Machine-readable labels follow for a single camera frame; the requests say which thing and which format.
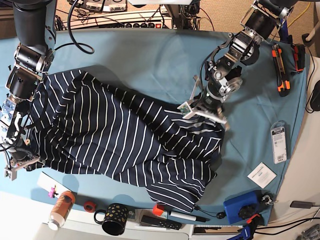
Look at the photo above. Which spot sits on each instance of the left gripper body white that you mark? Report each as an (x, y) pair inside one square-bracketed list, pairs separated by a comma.
[(213, 111)]

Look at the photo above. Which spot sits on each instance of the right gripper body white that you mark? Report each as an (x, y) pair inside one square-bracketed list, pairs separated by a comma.
[(17, 164)]

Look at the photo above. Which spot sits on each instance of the navy white striped t-shirt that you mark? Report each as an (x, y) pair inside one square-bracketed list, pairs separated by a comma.
[(84, 126)]

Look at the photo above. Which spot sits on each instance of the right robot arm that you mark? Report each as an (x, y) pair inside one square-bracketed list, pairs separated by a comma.
[(34, 22)]

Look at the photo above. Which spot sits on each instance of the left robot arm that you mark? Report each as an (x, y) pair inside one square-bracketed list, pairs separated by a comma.
[(220, 75)]

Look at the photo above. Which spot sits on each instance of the white paper sheet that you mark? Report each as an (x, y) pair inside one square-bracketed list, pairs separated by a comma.
[(46, 182)]

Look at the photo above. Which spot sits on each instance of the orange bottle white cap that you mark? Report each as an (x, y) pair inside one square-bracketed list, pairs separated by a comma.
[(61, 210)]

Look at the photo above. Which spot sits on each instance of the teal table cloth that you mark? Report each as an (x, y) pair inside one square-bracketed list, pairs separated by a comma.
[(162, 64)]

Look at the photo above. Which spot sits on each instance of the red tape roll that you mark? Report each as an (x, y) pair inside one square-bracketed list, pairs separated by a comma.
[(89, 206)]

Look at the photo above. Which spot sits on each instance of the clear plastic blister pack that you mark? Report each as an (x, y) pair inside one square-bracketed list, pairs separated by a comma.
[(278, 142)]

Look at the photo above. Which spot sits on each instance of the black power strip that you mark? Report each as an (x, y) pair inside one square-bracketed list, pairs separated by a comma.
[(151, 25)]

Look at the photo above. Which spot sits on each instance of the orange black utility knife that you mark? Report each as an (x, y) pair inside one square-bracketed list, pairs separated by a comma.
[(283, 83)]

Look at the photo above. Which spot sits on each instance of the white square paper packet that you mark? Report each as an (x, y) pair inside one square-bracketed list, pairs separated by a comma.
[(262, 175)]

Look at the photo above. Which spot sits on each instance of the blue plastic box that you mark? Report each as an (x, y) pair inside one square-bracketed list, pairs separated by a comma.
[(233, 205)]

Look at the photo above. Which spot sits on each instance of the orange red cube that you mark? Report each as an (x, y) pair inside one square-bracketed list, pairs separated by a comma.
[(158, 210)]

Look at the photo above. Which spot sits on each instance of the black mug gold pattern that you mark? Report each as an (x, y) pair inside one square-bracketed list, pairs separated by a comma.
[(114, 219)]

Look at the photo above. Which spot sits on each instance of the white black marker pen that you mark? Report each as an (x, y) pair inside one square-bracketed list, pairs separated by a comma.
[(187, 217)]

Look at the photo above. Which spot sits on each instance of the small orange black tool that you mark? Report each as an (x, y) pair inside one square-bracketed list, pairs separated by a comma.
[(299, 52)]

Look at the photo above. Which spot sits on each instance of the black knob on box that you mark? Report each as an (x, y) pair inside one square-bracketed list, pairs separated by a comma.
[(247, 211)]

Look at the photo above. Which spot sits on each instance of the black remote control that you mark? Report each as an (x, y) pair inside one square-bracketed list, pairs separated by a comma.
[(160, 222)]

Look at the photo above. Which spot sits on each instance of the black computer mouse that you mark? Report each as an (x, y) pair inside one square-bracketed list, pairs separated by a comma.
[(315, 98)]

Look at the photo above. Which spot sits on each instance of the silver carabiner keyring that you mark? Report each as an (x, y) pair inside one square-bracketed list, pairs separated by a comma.
[(267, 200)]

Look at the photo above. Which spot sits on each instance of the blue orange clamp bottom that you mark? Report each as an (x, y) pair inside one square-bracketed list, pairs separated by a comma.
[(247, 232)]

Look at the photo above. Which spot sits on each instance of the black power adapter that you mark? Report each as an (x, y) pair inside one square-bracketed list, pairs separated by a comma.
[(301, 204)]

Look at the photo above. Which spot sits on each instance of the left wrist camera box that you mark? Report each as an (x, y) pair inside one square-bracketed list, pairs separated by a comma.
[(186, 110)]

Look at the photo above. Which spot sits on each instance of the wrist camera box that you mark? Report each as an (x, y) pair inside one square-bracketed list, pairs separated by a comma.
[(10, 173), (186, 110)]

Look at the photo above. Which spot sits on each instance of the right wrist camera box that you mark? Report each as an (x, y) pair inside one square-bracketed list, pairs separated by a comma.
[(10, 173)]

